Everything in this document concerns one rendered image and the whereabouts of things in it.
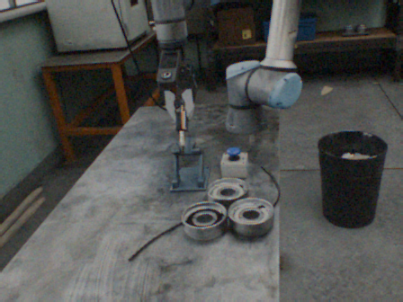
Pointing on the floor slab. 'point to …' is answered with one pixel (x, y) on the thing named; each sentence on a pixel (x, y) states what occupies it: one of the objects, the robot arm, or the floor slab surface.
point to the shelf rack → (329, 41)
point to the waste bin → (351, 176)
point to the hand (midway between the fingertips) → (182, 118)
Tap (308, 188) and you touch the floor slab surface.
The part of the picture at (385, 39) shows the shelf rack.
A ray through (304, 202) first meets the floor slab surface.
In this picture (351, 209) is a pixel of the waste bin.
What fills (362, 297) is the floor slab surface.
